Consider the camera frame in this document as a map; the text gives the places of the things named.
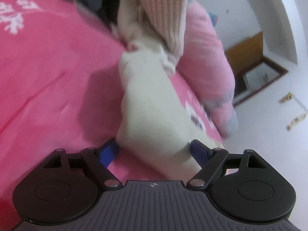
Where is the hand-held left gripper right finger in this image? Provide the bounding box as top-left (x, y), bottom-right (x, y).
top-left (186, 139), bottom-right (261, 190)

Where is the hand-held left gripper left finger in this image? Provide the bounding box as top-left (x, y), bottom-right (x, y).
top-left (43, 138), bottom-right (122, 189)

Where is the beige zip jacket black trim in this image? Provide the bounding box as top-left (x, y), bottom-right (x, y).
top-left (115, 48), bottom-right (225, 181)

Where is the pink floral blanket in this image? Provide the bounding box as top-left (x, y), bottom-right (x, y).
top-left (0, 0), bottom-right (225, 231)

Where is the pink and grey quilt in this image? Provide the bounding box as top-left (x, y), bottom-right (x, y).
top-left (177, 0), bottom-right (239, 138)

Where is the long yellow hanging cloth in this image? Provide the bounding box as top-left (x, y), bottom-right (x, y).
top-left (286, 114), bottom-right (308, 131)

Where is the blue patterned pillow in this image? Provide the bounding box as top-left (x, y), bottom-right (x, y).
top-left (208, 12), bottom-right (218, 27)

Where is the black garment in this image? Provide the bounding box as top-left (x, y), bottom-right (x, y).
top-left (101, 0), bottom-right (131, 27)

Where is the white wall hook rack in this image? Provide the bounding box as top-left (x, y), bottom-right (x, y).
top-left (289, 94), bottom-right (308, 113)

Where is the dark wooden door frame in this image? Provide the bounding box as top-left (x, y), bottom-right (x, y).
top-left (233, 55), bottom-right (289, 107)

